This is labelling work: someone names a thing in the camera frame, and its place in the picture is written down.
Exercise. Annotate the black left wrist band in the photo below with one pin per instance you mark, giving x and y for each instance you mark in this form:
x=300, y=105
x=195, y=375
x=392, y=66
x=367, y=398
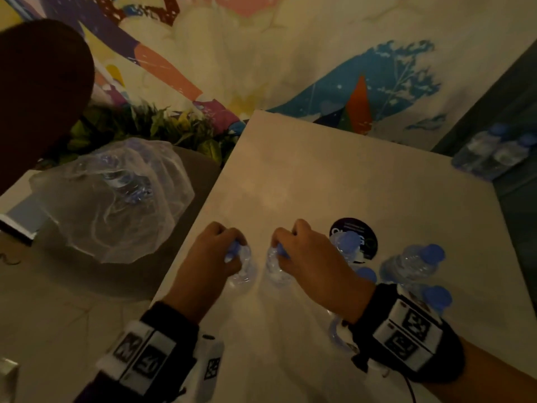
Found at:
x=168, y=327

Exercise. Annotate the white box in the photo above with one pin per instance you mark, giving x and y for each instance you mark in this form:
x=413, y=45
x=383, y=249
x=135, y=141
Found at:
x=21, y=214

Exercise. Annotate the person's right hand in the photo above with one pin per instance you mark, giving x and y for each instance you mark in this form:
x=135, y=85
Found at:
x=323, y=272

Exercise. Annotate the black wrist band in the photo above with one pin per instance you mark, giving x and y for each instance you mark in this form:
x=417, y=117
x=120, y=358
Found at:
x=168, y=327
x=449, y=356

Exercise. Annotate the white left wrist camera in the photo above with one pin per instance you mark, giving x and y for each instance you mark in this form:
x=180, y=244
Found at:
x=209, y=365

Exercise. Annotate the person's left hand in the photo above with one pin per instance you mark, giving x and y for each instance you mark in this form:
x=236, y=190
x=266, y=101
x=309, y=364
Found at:
x=209, y=264

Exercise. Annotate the clear plastic bag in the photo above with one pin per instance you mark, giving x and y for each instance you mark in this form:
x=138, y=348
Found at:
x=138, y=230

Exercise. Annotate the black round sticker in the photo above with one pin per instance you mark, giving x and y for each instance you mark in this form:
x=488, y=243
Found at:
x=356, y=228

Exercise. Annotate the green plant bed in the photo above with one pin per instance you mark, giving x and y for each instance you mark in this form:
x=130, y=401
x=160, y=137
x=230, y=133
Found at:
x=176, y=130

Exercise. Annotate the person's left forearm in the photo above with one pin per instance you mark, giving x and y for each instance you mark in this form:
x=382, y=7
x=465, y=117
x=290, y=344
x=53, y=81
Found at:
x=105, y=394

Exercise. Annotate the black right wrist band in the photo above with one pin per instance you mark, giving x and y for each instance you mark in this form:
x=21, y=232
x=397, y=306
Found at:
x=449, y=356

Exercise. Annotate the beige table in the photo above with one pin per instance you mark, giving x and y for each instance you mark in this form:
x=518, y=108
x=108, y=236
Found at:
x=314, y=172

